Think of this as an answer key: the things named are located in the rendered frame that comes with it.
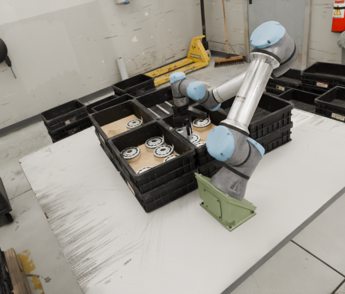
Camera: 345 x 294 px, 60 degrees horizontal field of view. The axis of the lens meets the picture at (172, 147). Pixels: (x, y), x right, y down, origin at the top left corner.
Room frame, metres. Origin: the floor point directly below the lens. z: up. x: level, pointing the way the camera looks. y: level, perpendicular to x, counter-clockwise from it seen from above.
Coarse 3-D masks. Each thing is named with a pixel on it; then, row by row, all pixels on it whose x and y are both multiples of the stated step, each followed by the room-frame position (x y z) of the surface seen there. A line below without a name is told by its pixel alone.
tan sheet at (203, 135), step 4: (212, 124) 1.48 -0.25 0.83; (192, 128) 1.48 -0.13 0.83; (212, 128) 1.43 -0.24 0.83; (196, 132) 1.43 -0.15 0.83; (200, 132) 1.42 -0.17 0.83; (204, 132) 1.41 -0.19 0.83; (208, 132) 1.40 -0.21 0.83; (200, 136) 1.37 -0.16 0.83; (204, 136) 1.37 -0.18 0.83; (200, 140) 1.34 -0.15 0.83; (204, 140) 1.33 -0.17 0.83
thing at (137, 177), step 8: (136, 128) 1.43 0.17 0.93; (168, 128) 1.35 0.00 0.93; (120, 136) 1.38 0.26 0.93; (176, 136) 1.26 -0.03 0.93; (112, 144) 1.32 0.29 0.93; (192, 152) 1.10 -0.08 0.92; (168, 160) 1.07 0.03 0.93; (176, 160) 1.07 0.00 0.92; (128, 168) 1.08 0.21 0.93; (152, 168) 1.04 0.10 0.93; (160, 168) 1.04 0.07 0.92; (136, 176) 1.01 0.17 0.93; (144, 176) 1.01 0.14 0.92
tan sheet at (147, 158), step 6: (144, 144) 1.42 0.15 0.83; (144, 150) 1.35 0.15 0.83; (144, 156) 1.30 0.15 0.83; (150, 156) 1.28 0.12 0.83; (138, 162) 1.26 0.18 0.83; (144, 162) 1.24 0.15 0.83; (150, 162) 1.23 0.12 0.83; (156, 162) 1.22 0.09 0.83; (162, 162) 1.21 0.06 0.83; (132, 168) 1.22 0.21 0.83; (138, 168) 1.20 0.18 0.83
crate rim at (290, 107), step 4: (264, 92) 1.54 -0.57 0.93; (272, 96) 1.47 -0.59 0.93; (280, 100) 1.41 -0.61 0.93; (284, 100) 1.40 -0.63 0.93; (292, 104) 1.33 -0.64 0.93; (220, 108) 1.45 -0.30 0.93; (284, 108) 1.31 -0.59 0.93; (288, 108) 1.32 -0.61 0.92; (292, 108) 1.33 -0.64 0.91; (228, 112) 1.39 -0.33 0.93; (276, 112) 1.29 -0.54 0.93; (280, 112) 1.30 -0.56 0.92; (284, 112) 1.31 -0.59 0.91; (268, 116) 1.27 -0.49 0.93; (272, 116) 1.28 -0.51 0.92; (276, 116) 1.29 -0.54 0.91; (256, 120) 1.25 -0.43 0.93; (260, 120) 1.25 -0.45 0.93; (264, 120) 1.26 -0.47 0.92; (268, 120) 1.27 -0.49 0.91; (252, 124) 1.23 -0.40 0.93; (256, 124) 1.24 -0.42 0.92
